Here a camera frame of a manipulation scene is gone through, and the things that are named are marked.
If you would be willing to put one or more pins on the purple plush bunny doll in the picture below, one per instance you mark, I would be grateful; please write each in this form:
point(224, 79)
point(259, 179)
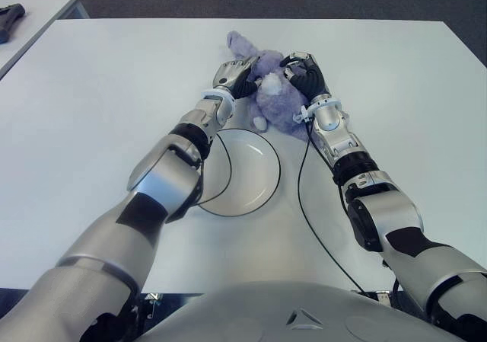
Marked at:
point(274, 106)

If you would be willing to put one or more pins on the robot left arm silver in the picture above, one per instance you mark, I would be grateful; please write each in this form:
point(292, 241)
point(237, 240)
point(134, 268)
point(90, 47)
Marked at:
point(144, 212)

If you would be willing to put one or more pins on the grey robot torso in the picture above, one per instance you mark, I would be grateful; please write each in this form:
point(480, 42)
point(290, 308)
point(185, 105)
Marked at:
point(296, 315)

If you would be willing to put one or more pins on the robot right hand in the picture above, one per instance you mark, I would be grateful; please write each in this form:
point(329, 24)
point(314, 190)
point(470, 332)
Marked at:
point(312, 83)

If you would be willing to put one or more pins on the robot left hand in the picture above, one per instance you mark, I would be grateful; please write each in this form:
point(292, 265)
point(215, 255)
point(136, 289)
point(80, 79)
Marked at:
point(232, 77)

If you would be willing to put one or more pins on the white side table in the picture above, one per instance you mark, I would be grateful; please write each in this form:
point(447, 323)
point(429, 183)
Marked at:
point(42, 14)

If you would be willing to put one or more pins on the white plate black rim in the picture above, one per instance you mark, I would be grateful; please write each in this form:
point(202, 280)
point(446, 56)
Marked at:
point(251, 174)

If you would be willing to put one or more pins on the robot right arm silver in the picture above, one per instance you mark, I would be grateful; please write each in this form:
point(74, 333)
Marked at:
point(380, 212)

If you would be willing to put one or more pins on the metal table clamp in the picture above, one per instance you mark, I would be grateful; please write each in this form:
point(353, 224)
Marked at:
point(383, 297)
point(154, 300)

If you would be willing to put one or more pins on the black handheld controller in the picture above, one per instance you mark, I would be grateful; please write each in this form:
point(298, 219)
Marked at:
point(9, 20)

